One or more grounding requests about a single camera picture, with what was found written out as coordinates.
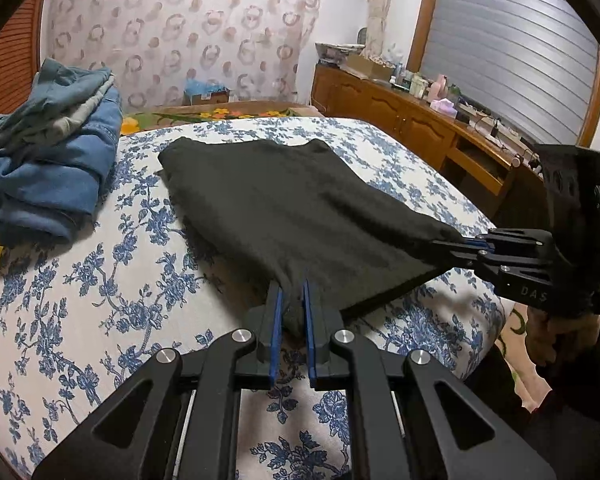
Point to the open cardboard box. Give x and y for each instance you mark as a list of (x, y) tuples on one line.
[(372, 67)]

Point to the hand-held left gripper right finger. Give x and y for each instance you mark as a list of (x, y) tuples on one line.
[(310, 332)]

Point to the person's right hand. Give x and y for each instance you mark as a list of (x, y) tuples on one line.
[(565, 335)]

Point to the grey folded pants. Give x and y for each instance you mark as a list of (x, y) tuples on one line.
[(75, 115)]

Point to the tied white curtain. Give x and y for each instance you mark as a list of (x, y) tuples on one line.
[(382, 10)]

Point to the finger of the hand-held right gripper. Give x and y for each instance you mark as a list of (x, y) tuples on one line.
[(515, 237), (460, 255)]

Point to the white power strip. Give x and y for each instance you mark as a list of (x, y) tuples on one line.
[(495, 135)]

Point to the black pants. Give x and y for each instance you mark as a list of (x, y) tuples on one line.
[(290, 210)]

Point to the light blue denim jeans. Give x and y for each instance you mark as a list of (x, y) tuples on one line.
[(67, 80)]

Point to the pink bottle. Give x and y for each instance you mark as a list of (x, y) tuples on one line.
[(440, 89)]

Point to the small dark desk fan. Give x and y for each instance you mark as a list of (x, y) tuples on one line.
[(362, 36)]

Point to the patterned storage box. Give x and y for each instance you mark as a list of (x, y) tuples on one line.
[(337, 52)]

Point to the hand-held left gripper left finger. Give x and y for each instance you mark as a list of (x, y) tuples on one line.
[(278, 332)]

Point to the cardboard box with blue cloth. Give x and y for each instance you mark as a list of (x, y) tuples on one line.
[(206, 92)]

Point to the grey window blind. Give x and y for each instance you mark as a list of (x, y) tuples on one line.
[(510, 45)]

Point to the wooden sideboard cabinet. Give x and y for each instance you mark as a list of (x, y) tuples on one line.
[(410, 120)]

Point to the bed with blue floral sheet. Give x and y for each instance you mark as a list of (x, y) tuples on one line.
[(105, 310)]

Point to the brown louvred wardrobe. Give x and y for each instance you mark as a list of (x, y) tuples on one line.
[(10, 70)]

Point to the person's dark clothing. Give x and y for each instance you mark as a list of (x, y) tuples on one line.
[(570, 425)]

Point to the row of toiletry bottles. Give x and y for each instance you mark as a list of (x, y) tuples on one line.
[(412, 82)]

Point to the colourful floral blanket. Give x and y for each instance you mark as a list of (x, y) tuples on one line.
[(205, 115)]

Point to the white tissue box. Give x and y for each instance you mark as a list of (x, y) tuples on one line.
[(445, 107)]

